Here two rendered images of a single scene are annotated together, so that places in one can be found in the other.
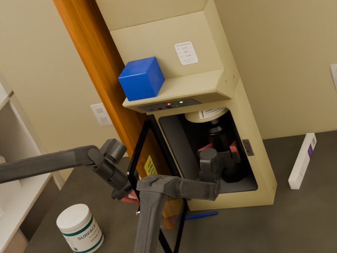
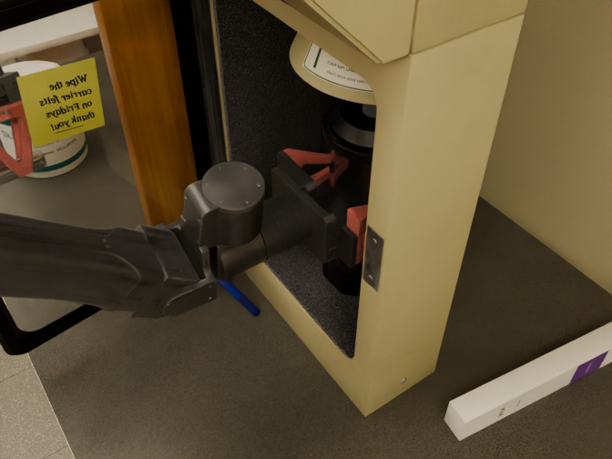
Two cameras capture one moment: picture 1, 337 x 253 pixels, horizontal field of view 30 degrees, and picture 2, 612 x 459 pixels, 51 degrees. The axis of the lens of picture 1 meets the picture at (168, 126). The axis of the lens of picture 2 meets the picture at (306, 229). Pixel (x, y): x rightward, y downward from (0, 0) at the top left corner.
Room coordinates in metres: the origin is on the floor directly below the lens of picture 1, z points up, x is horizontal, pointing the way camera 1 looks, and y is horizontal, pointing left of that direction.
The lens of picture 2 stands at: (1.36, -0.33, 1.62)
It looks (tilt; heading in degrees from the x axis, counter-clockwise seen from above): 44 degrees down; 26
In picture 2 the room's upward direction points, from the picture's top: straight up
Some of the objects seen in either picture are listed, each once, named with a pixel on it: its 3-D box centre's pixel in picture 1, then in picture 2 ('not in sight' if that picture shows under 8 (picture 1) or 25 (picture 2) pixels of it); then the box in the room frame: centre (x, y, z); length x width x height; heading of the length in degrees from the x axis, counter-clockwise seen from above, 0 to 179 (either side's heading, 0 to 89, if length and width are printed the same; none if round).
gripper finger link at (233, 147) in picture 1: (229, 150); (356, 215); (1.82, -0.16, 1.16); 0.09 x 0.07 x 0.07; 151
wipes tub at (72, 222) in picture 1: (80, 229); not in sight; (1.95, 0.46, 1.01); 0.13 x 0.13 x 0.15
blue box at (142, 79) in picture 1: (142, 79); not in sight; (1.80, 0.02, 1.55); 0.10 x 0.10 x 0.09; 61
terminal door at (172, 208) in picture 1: (160, 190); (86, 173); (1.72, 0.11, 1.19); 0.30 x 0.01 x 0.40; 157
